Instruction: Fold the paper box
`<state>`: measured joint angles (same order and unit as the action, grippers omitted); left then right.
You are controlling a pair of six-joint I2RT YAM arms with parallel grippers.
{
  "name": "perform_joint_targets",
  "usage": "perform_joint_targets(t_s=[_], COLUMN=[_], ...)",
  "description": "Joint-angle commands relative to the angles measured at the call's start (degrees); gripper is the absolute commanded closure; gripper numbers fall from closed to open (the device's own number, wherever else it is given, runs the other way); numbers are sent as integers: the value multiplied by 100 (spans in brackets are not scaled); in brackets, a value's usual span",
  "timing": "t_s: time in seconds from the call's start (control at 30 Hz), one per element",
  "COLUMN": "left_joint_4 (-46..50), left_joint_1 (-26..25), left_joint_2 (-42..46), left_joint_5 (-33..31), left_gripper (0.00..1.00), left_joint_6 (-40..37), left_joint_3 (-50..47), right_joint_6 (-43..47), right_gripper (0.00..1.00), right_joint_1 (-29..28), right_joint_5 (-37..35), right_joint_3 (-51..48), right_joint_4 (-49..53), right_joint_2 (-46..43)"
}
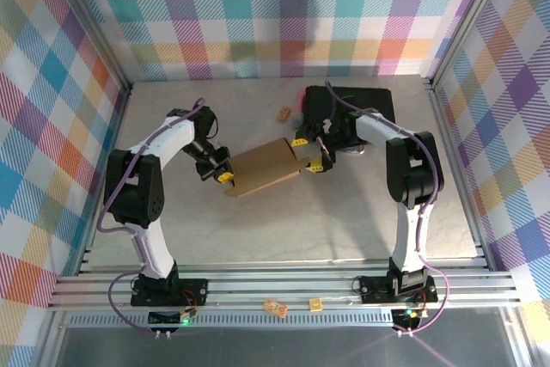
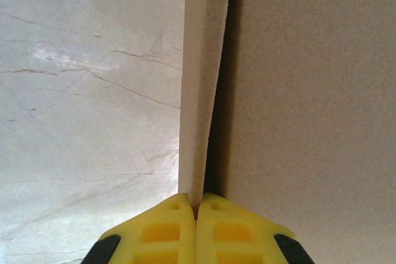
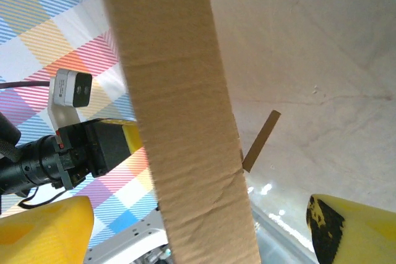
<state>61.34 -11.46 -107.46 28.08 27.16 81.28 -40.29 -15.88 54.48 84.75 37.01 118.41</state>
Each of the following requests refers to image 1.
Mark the brown cardboard folding box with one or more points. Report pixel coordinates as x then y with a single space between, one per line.
266 165

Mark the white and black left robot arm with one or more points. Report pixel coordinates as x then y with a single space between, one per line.
167 139

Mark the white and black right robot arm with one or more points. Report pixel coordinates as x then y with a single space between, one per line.
382 126

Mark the small orange wooden block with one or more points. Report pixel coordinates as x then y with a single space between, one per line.
282 114

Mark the black hard case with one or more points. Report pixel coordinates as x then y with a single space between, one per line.
315 102

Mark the yellow paper tag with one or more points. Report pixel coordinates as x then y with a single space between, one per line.
315 303

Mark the orange paper tag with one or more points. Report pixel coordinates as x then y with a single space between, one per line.
275 307

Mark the perforated metal strip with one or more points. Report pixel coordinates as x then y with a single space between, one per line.
258 319

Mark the aluminium table side rail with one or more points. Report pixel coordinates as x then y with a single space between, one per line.
442 126
121 109

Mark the aluminium mounting rail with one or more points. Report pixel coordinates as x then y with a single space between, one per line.
258 285

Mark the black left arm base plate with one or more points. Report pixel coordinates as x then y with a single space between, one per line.
193 291

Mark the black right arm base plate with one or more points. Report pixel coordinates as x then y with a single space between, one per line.
374 289

